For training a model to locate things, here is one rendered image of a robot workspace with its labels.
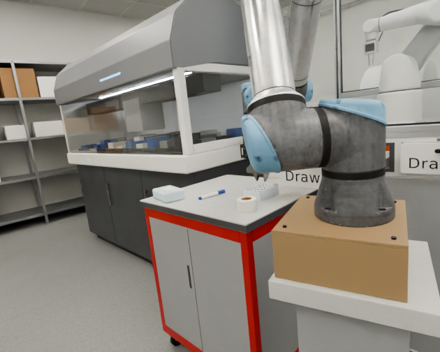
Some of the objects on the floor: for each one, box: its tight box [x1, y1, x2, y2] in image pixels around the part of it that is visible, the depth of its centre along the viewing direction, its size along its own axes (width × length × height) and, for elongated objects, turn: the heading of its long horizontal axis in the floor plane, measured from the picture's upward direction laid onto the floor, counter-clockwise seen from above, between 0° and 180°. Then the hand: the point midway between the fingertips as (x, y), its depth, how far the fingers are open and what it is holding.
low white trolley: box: [140, 175, 318, 352], centre depth 139 cm, size 58×62×76 cm
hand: (262, 177), depth 115 cm, fingers open, 3 cm apart
